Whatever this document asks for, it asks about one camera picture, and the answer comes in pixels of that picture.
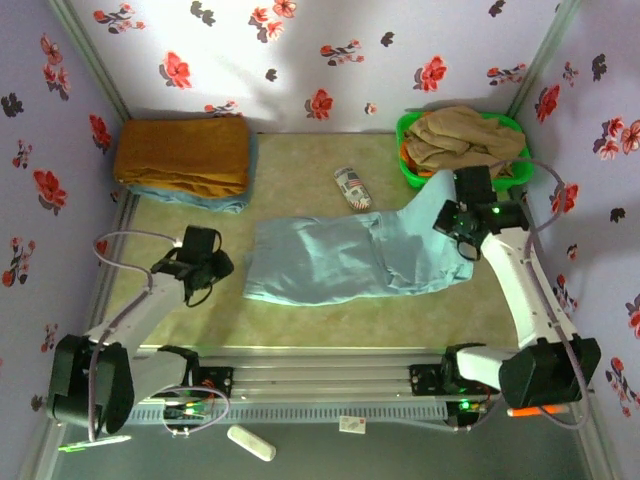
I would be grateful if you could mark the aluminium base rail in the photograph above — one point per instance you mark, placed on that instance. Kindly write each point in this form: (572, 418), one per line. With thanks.
(320, 380)

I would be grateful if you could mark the flag print can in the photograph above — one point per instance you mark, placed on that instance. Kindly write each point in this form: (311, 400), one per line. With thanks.
(354, 189)

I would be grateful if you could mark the green plastic basket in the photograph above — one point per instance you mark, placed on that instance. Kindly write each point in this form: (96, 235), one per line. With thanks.
(412, 177)

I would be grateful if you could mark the orange cloth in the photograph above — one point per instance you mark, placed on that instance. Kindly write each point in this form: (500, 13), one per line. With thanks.
(405, 160)

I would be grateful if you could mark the small white card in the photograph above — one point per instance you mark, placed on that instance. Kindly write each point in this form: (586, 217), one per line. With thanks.
(352, 424)

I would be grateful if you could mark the controller circuit board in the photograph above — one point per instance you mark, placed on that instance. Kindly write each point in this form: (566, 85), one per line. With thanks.
(465, 406)
(187, 411)

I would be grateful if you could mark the aluminium corner post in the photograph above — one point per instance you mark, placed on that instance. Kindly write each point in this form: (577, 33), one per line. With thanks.
(545, 55)
(90, 55)

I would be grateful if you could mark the left controller circuit board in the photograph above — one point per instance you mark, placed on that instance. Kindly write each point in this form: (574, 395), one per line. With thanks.
(187, 411)

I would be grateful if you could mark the white remote control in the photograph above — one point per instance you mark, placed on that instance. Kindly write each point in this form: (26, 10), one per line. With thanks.
(251, 443)

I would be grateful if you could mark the folded mustard trousers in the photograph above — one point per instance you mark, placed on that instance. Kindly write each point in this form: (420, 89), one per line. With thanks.
(180, 155)

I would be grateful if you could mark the crumpled beige trousers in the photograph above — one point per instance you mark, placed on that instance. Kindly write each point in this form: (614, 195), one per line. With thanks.
(450, 140)

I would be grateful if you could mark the orange marker pen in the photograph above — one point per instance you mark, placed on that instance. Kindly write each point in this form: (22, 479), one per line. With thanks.
(520, 413)

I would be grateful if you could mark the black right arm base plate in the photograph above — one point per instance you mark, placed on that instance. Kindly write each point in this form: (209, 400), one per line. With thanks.
(419, 380)

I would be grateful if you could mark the right controller circuit board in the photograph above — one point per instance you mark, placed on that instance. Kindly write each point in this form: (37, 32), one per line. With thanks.
(465, 406)

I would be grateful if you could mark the green white pen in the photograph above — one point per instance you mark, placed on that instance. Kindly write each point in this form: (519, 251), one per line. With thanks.
(112, 441)

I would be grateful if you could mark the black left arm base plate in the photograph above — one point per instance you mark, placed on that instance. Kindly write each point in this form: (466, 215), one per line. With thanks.
(222, 382)

